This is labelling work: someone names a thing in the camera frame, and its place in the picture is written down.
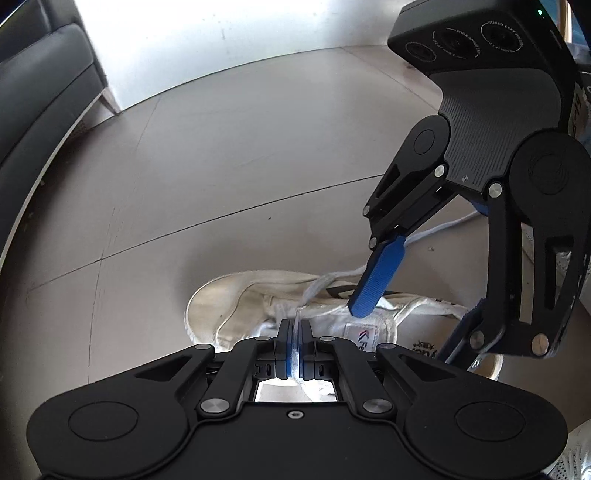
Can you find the white shoelace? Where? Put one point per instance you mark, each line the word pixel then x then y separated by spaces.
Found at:
pixel 337 274

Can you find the white canvas shoe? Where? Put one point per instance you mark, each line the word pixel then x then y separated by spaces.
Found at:
pixel 231 304

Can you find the dark sofa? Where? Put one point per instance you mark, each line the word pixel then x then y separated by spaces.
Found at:
pixel 37 92

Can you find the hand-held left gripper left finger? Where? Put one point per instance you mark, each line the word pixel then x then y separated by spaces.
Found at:
pixel 284 350

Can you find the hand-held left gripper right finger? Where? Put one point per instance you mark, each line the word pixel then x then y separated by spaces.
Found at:
pixel 307 350

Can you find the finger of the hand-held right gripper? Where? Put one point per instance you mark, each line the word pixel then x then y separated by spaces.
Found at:
pixel 503 300
pixel 376 281

